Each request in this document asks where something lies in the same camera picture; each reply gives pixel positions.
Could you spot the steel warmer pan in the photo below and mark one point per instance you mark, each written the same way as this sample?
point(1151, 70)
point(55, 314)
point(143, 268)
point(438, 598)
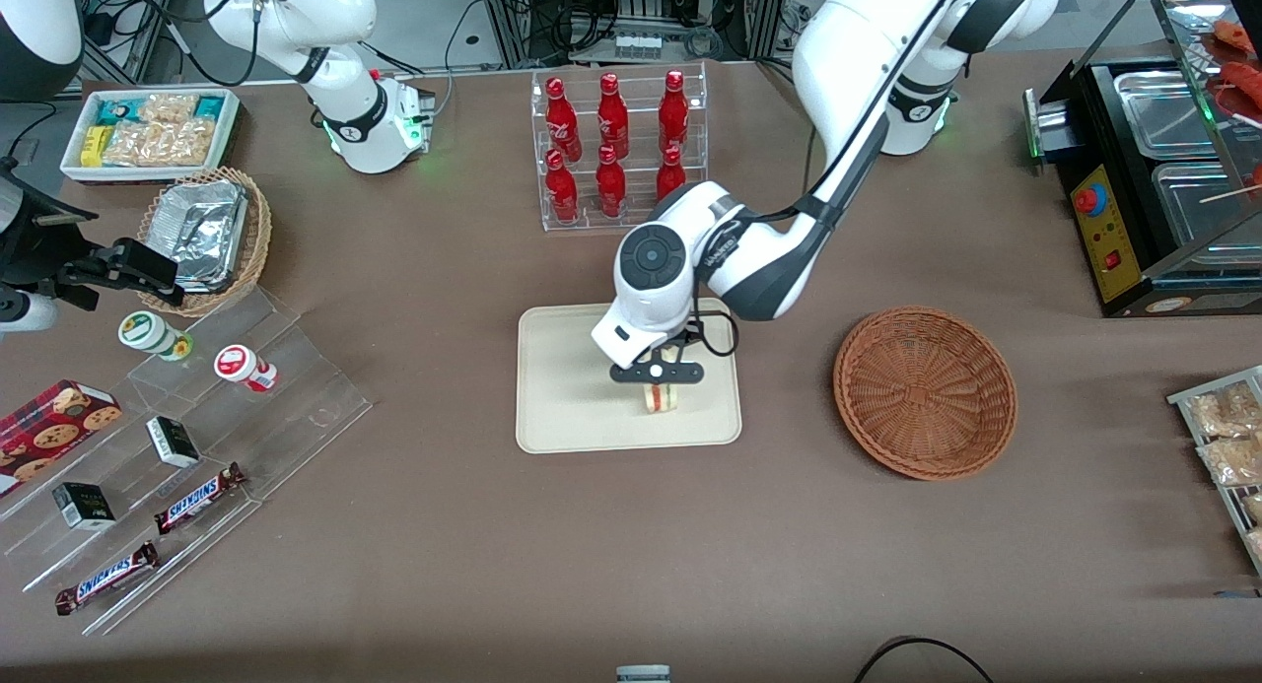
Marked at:
point(1168, 111)
point(1203, 205)

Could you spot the clear acrylic stepped display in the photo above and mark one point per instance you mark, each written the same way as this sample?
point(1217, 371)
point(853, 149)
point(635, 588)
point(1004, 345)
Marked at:
point(296, 407)

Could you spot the green lid yogurt cup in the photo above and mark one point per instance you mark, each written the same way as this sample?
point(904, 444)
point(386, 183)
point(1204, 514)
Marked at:
point(148, 331)

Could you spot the thin wooden skewer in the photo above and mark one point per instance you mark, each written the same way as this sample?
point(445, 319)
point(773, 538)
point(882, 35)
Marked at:
point(1232, 193)

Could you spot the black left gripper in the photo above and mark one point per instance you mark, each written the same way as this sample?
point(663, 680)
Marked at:
point(688, 336)

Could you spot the white rectangular snack bin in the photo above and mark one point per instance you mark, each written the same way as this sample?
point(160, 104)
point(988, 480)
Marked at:
point(74, 166)

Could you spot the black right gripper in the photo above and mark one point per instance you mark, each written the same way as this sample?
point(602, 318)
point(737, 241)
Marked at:
point(41, 248)

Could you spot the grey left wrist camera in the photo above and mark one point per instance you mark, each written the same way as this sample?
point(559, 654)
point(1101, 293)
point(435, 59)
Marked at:
point(631, 333)

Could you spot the black hot food warmer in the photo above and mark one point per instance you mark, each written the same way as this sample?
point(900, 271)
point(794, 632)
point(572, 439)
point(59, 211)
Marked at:
point(1134, 289)

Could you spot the brown round wicker basket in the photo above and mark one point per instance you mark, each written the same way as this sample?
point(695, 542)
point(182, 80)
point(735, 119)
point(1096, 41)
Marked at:
point(927, 392)

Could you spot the silver foil container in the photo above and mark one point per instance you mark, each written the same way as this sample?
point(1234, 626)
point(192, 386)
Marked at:
point(202, 230)

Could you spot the clear bag of snacks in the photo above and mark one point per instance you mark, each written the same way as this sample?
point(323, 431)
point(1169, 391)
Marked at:
point(1256, 543)
point(1227, 412)
point(1232, 461)
point(1254, 508)

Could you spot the red sausage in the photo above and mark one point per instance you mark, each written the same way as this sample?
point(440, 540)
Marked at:
point(1240, 37)
point(1244, 84)

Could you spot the clear acrylic bottle rack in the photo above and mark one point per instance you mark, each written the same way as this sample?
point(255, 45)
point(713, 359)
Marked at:
point(592, 222)

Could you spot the red cola bottle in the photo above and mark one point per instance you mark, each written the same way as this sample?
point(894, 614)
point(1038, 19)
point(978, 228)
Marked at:
point(610, 190)
point(562, 195)
point(673, 111)
point(670, 175)
point(612, 116)
point(561, 121)

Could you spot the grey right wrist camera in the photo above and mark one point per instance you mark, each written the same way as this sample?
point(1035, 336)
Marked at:
point(28, 312)

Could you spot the large clear rice cracker bag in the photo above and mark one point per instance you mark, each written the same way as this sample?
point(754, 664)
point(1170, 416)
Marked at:
point(163, 143)

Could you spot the red lid yogurt cup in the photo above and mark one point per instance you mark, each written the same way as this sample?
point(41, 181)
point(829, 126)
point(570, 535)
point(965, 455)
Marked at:
point(240, 365)

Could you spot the aluminium frame structure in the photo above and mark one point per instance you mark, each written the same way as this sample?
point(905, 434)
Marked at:
point(513, 18)

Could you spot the beige rectangular tray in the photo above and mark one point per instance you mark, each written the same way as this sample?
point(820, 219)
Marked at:
point(562, 407)

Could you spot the white power strip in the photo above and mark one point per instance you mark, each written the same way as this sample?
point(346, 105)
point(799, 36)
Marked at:
point(637, 45)

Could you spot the red plaid cookie box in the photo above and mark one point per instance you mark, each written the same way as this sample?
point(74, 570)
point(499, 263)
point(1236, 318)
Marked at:
point(49, 432)

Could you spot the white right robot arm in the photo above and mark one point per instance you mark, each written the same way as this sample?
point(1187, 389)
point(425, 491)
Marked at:
point(347, 121)

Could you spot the small grey device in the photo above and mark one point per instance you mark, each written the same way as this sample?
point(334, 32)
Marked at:
point(643, 674)

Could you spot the yellow snack packet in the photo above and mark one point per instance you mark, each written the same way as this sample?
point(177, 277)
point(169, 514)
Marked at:
point(94, 146)

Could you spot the small clear rice cracker bag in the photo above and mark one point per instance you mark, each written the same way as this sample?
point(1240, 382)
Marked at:
point(168, 106)

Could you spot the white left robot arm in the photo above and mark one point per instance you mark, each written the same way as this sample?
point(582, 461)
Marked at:
point(848, 52)

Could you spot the brown snickers bar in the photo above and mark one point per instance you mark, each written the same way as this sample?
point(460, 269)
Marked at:
point(197, 499)
point(106, 578)

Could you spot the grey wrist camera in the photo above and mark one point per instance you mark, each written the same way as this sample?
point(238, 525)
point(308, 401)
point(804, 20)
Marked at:
point(631, 333)
point(28, 312)

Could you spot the triangular sandwich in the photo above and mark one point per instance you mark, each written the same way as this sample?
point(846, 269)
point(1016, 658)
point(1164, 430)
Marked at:
point(664, 399)

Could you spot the light oval wicker basket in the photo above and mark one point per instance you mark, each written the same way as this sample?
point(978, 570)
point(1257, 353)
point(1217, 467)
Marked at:
point(258, 239)

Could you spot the small black box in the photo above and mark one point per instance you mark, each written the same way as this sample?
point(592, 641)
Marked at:
point(83, 506)
point(174, 443)

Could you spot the teal snack packet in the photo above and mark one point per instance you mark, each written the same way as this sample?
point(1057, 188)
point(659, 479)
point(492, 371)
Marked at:
point(209, 106)
point(113, 111)

